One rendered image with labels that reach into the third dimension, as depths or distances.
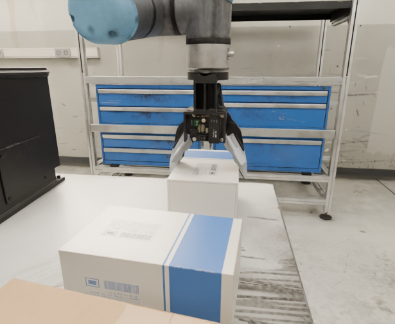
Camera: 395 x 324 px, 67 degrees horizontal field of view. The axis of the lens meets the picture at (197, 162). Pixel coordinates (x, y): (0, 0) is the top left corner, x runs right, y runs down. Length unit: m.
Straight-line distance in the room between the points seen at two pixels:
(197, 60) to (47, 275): 0.40
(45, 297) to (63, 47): 3.12
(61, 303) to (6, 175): 0.52
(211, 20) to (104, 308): 0.43
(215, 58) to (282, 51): 2.36
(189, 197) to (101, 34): 0.28
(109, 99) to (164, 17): 1.66
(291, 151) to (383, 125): 1.25
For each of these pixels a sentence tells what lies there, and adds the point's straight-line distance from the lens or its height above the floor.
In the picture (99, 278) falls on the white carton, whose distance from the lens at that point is 0.38.
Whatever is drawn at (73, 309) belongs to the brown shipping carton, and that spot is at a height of 0.86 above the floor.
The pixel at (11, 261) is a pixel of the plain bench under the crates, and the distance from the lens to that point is 0.57.
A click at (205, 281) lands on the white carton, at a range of 0.33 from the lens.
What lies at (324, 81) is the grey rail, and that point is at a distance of 2.02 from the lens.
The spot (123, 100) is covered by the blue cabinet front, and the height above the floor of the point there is 0.78.
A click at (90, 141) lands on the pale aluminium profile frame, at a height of 0.49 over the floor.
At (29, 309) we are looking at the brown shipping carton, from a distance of 0.21.
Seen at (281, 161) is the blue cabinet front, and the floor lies 0.39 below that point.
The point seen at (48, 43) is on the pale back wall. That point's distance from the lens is 3.36.
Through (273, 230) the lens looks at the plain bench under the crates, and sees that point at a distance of 0.59.
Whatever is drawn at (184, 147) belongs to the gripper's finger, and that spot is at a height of 0.84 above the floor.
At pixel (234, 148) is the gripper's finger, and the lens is 0.55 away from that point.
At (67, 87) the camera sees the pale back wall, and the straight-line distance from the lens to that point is 3.29.
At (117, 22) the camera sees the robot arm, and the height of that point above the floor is 1.04.
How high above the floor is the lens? 0.99
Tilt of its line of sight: 17 degrees down
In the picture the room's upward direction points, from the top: straight up
